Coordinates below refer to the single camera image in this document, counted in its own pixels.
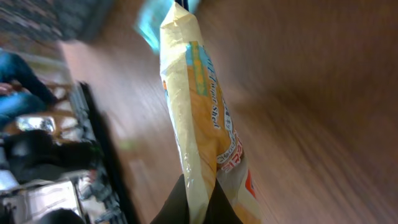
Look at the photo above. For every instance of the yellow snack bag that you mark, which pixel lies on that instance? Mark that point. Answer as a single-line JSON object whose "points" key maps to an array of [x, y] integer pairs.
{"points": [[211, 152]]}

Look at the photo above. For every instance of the teal tissue pack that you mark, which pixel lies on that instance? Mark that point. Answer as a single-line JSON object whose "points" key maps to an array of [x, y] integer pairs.
{"points": [[152, 14]]}

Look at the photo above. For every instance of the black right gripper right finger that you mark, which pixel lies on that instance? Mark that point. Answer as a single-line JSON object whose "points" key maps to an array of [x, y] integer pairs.
{"points": [[219, 210]]}

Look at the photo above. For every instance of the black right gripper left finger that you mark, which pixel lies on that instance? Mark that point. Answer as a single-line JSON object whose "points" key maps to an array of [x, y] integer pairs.
{"points": [[175, 209]]}

